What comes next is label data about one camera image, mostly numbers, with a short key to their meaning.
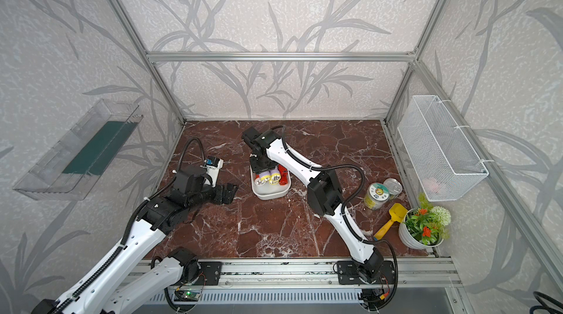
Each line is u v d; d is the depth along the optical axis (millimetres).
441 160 620
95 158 604
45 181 579
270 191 920
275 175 907
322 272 753
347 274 737
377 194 841
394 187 889
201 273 724
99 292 401
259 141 664
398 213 866
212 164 653
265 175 861
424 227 679
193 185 568
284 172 921
